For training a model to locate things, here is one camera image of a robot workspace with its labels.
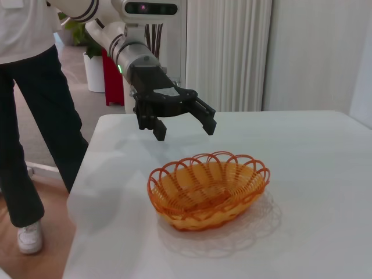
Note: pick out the grey robot head camera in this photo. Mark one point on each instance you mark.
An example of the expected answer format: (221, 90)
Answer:
(151, 8)

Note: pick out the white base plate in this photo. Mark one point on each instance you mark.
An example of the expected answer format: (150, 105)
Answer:
(40, 168)

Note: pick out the orange woven plastic basket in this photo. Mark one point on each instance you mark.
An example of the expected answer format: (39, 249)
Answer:
(203, 215)

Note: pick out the person in white shirt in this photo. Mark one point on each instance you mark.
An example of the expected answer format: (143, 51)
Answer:
(37, 96)

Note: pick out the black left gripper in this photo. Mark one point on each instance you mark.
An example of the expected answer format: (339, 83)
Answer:
(157, 84)

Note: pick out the green plant in white pot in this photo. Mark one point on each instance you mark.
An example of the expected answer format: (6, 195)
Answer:
(94, 75)

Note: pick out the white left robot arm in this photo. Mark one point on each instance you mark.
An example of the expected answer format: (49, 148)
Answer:
(133, 55)

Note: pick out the white robot torso column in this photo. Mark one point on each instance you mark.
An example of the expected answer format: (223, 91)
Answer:
(174, 43)

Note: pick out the white ribbed curtain panel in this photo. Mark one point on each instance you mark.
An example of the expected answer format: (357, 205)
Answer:
(226, 52)

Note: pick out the small grey plant pot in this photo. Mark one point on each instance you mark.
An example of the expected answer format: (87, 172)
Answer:
(68, 37)

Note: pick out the red box stand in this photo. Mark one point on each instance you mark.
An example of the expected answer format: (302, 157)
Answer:
(112, 84)

